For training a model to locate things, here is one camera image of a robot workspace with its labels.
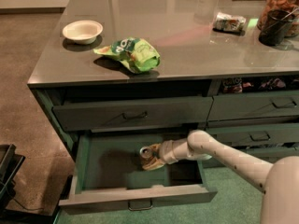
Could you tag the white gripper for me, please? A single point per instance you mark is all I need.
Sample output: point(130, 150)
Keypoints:
point(167, 152)

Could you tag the orange soda can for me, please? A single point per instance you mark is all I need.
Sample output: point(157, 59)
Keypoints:
point(146, 156)

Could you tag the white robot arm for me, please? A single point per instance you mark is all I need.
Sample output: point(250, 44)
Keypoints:
point(278, 181)

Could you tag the top left drawer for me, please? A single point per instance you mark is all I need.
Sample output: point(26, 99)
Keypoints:
point(132, 114)

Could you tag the open middle left drawer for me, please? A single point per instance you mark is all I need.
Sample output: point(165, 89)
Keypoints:
point(108, 175)

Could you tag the middle right drawer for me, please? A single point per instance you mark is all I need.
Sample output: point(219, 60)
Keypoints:
point(255, 135)

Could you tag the top right drawer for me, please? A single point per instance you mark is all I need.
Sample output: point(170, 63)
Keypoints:
point(266, 104)

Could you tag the green chip bag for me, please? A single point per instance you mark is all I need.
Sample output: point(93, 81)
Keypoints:
point(136, 54)

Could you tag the snack bags in shelf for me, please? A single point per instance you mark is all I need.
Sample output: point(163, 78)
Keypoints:
point(254, 84)

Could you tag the white paper bowl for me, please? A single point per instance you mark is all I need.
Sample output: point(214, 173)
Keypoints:
point(83, 32)

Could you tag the black stand on floor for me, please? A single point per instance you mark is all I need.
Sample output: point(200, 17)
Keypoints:
point(10, 163)

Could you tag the small silver snack packet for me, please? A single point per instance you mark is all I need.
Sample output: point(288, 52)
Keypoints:
point(229, 23)

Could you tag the black cup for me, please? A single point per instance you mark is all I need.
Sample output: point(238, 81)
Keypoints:
point(277, 24)

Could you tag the clear jar of snacks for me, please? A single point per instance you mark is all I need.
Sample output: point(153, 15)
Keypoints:
point(286, 5)

